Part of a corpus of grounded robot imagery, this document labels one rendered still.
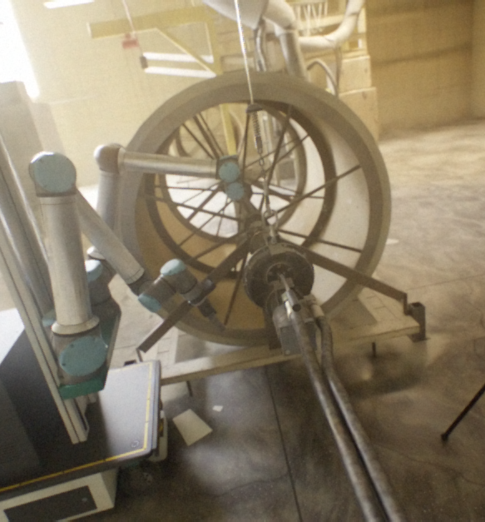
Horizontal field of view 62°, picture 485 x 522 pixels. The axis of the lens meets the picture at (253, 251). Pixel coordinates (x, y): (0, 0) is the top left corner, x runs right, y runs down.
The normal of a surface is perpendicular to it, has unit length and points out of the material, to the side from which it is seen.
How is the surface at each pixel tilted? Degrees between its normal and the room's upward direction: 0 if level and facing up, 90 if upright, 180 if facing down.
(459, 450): 0
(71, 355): 95
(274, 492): 0
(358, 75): 90
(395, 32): 90
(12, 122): 90
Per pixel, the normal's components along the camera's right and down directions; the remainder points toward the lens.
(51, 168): 0.57, 0.07
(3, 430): 0.20, 0.32
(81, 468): -0.16, -0.92
